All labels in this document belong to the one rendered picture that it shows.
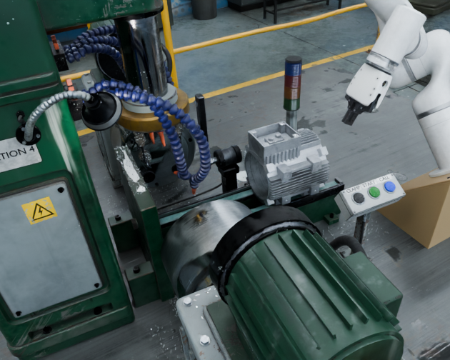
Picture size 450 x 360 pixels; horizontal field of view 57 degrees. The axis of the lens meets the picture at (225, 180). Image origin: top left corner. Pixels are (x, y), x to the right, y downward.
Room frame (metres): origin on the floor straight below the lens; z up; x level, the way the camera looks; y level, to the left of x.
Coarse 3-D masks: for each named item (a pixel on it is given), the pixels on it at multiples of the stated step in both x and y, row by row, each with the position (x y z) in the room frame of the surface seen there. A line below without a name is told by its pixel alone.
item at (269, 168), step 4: (248, 144) 1.07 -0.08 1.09; (248, 148) 1.06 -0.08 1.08; (320, 148) 1.02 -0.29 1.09; (324, 148) 1.02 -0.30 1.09; (320, 152) 1.02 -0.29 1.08; (324, 152) 1.01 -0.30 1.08; (320, 156) 1.02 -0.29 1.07; (268, 164) 0.96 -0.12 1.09; (272, 164) 0.96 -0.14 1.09; (264, 168) 0.96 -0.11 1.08; (268, 168) 0.95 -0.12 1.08; (272, 168) 0.95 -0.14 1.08; (268, 172) 0.94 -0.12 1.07; (248, 180) 1.07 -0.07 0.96; (320, 184) 1.01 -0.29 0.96; (264, 200) 0.96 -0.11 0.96; (268, 200) 0.95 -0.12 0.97; (268, 204) 0.94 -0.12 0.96
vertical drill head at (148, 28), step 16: (128, 32) 0.87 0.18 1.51; (144, 32) 0.87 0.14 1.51; (128, 48) 0.87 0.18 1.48; (144, 48) 0.87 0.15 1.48; (160, 48) 0.90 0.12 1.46; (128, 64) 0.88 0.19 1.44; (144, 64) 0.87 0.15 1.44; (160, 64) 0.89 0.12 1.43; (128, 80) 0.89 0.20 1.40; (144, 80) 0.87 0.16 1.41; (160, 80) 0.88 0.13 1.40; (176, 96) 0.90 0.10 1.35; (128, 112) 0.86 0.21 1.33; (144, 112) 0.85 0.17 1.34; (128, 128) 0.84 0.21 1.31; (144, 128) 0.82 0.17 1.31; (160, 128) 0.83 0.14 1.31; (176, 128) 0.88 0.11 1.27; (144, 144) 0.86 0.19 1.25; (144, 160) 0.86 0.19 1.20
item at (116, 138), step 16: (112, 128) 1.22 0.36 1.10; (112, 144) 1.20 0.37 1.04; (128, 144) 1.09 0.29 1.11; (160, 144) 1.12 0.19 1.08; (192, 144) 1.16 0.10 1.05; (160, 160) 1.12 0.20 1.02; (192, 160) 1.16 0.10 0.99; (144, 176) 1.09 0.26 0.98; (160, 176) 1.12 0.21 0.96; (176, 176) 1.14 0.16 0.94
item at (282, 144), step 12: (252, 132) 1.05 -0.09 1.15; (264, 132) 1.08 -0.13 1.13; (276, 132) 1.09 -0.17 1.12; (288, 132) 1.07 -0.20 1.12; (252, 144) 1.03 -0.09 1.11; (264, 144) 0.98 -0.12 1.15; (276, 144) 0.98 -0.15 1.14; (288, 144) 1.00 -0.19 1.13; (300, 144) 1.01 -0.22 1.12; (264, 156) 0.97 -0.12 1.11; (276, 156) 0.98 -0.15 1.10; (288, 156) 1.00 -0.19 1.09
